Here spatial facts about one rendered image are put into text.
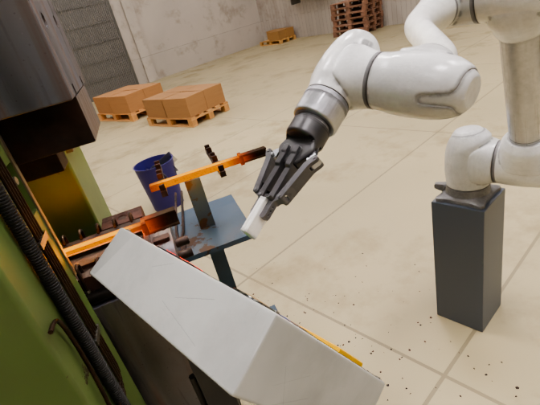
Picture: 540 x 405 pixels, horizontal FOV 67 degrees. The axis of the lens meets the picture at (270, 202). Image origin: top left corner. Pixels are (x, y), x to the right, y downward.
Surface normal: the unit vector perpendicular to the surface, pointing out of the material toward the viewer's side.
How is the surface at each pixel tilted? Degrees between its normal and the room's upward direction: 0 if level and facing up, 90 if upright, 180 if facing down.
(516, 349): 0
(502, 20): 119
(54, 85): 90
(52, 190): 90
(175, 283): 30
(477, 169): 88
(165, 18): 90
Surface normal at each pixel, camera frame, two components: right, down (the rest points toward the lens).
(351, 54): -0.33, -0.47
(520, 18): -0.40, 0.84
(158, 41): 0.68, 0.19
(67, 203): 0.32, 0.36
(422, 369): -0.22, -0.87
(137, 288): -0.55, -0.52
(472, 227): -0.70, 0.46
